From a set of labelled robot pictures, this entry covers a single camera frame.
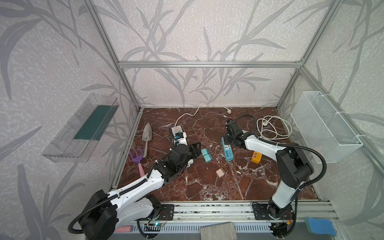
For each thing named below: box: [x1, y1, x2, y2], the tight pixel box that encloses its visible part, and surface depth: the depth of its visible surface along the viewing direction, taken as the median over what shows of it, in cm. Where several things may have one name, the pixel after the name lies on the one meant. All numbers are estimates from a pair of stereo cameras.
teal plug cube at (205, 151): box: [201, 147, 210, 156], surface depth 96 cm
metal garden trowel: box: [142, 122, 152, 158], surface depth 104 cm
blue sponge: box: [304, 216, 337, 237], surface depth 71 cm
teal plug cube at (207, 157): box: [203, 153, 213, 163], surface depth 93 cm
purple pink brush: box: [114, 225, 134, 233], surface depth 68 cm
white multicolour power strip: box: [171, 125, 188, 146], surface depth 72 cm
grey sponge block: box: [200, 222, 237, 240], surface depth 67 cm
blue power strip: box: [221, 137, 234, 161], surface depth 94 cm
